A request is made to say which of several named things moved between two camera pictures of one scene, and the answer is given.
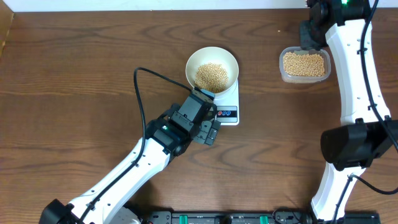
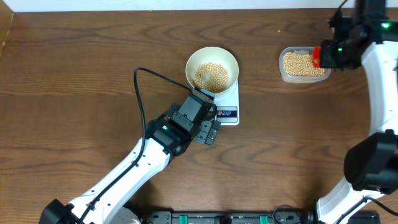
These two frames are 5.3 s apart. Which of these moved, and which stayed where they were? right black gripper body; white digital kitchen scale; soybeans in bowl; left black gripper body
Moved: right black gripper body
Stayed: white digital kitchen scale; left black gripper body; soybeans in bowl
